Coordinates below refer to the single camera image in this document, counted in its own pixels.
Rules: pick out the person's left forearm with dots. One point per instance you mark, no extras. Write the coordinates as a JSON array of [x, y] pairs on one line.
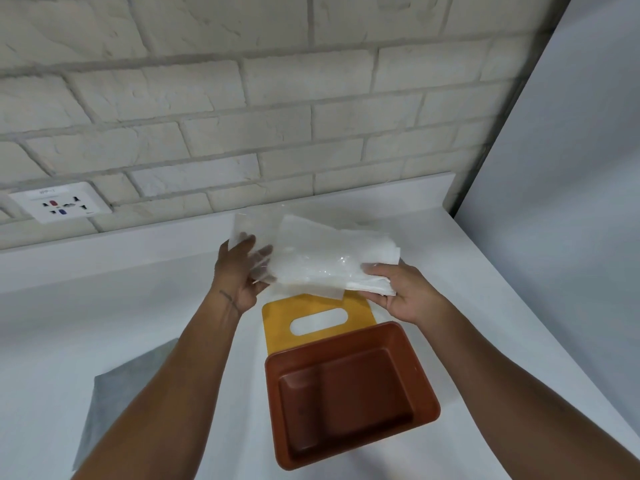
[[165, 394]]

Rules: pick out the white wall power socket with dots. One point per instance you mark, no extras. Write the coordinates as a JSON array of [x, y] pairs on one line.
[[60, 202]]

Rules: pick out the yellow cutting board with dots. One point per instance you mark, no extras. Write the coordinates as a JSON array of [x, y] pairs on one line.
[[300, 319]]

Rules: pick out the grey cloth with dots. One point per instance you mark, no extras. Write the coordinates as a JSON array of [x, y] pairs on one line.
[[117, 389]]

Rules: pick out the clear plastic bag of tissues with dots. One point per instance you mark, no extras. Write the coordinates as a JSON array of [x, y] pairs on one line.
[[320, 257]]

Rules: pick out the person's right thumb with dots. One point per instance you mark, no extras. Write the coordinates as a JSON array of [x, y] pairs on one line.
[[377, 269]]

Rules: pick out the person's left fingers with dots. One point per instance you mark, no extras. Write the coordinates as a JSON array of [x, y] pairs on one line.
[[252, 259]]

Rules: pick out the brown plastic tray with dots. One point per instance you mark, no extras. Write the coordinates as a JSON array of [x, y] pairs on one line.
[[345, 394]]

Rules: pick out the person's left hand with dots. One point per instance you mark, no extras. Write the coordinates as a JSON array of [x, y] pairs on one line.
[[235, 278]]

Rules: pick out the person's right hand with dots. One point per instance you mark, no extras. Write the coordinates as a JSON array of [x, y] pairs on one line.
[[410, 294]]

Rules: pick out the person's right forearm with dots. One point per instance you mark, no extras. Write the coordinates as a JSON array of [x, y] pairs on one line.
[[525, 394]]

